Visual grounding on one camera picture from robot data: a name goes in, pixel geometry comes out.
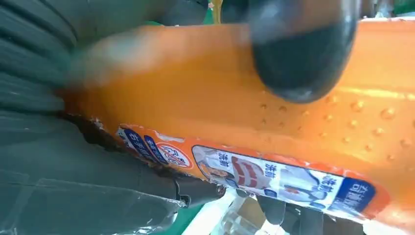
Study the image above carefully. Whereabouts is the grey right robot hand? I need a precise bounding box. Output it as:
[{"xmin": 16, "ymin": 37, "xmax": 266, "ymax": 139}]
[{"xmin": 0, "ymin": 0, "xmax": 368, "ymax": 235}]

